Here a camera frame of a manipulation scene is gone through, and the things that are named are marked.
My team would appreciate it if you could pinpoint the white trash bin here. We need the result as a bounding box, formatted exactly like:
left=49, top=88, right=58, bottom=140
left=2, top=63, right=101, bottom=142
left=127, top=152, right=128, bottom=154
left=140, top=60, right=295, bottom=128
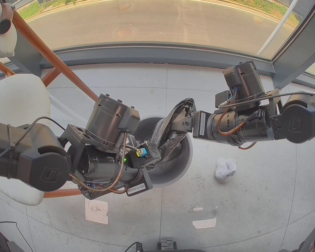
left=135, top=117, right=194, bottom=188

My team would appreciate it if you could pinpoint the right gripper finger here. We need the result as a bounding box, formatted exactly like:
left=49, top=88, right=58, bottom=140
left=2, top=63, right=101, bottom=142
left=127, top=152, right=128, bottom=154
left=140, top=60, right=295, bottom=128
left=172, top=116, right=195, bottom=134

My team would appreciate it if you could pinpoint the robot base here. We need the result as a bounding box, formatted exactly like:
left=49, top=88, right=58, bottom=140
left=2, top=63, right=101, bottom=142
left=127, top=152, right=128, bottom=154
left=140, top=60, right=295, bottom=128
left=144, top=237, right=206, bottom=252

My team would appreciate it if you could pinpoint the window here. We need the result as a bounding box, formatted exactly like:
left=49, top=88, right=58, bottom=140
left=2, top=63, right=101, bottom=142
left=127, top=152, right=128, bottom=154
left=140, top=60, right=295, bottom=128
left=0, top=0, right=315, bottom=90

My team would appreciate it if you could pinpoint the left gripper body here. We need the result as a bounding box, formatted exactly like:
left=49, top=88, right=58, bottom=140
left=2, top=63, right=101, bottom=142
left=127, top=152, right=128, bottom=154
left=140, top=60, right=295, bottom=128
left=76, top=143, right=153, bottom=197

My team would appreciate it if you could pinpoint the crumpled white paper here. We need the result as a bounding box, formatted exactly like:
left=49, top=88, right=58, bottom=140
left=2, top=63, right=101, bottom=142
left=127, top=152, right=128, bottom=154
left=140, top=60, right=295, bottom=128
left=215, top=157, right=237, bottom=184

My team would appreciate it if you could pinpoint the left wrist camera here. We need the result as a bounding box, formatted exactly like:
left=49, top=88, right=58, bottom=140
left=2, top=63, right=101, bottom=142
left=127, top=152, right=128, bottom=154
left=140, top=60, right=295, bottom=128
left=128, top=141, right=162, bottom=169

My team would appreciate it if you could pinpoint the black cable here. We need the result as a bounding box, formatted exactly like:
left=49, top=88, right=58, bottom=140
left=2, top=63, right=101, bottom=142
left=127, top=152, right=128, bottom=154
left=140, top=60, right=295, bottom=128
left=0, top=220, right=33, bottom=252
left=125, top=242, right=143, bottom=252
left=0, top=117, right=67, bottom=167

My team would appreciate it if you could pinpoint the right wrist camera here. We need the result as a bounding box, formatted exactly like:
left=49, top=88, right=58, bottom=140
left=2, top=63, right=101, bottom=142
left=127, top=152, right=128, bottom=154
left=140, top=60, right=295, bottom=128
left=215, top=90, right=233, bottom=110

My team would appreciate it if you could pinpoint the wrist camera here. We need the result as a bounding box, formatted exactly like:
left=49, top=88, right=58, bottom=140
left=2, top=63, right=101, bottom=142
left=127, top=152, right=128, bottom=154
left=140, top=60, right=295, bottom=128
left=128, top=141, right=162, bottom=169
left=215, top=90, right=233, bottom=110

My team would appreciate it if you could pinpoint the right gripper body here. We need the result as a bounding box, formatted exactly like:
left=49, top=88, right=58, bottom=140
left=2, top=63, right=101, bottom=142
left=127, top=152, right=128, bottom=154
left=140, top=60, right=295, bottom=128
left=193, top=105, right=273, bottom=144

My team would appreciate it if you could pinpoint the black plastic bag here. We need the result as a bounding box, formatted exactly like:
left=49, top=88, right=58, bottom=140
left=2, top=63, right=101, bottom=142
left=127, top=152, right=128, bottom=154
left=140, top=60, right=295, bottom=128
left=79, top=97, right=197, bottom=200

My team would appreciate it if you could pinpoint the white cushioned wooden chair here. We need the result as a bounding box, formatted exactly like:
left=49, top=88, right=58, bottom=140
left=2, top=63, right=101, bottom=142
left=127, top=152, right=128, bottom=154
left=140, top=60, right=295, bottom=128
left=0, top=0, right=104, bottom=207

